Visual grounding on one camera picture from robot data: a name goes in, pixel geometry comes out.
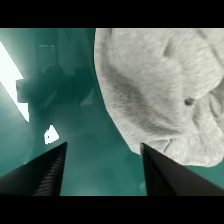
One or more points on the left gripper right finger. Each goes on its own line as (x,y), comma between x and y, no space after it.
(166,178)

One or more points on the light grey garment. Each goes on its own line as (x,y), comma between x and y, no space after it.
(156,86)

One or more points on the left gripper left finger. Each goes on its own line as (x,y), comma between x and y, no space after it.
(40,175)

